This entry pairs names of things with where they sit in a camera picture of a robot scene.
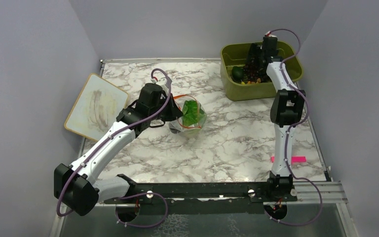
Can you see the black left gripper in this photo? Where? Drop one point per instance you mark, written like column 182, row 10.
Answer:
column 175, row 112

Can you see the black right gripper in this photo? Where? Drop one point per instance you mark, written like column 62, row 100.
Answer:
column 254, row 50

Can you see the green toy lettuce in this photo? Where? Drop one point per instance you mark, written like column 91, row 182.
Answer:
column 193, row 114

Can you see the clear zip bag orange zipper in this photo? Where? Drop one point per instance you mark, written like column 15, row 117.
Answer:
column 176, row 126

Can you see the dark toy grapes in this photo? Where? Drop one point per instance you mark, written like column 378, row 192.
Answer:
column 255, row 74

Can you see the green toy avocado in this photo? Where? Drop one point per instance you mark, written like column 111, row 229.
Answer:
column 237, row 74

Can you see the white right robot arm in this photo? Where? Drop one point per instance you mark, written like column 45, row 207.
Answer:
column 286, row 112

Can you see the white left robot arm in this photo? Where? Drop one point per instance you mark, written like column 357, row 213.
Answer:
column 76, row 186

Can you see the green plastic bin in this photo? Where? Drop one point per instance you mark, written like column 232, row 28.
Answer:
column 236, row 55

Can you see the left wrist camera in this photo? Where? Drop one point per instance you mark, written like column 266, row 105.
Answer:
column 163, row 82

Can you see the small whiteboard wooden frame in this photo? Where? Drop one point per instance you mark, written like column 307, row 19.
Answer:
column 96, row 107

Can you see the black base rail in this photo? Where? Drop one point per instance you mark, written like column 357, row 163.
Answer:
column 203, row 198

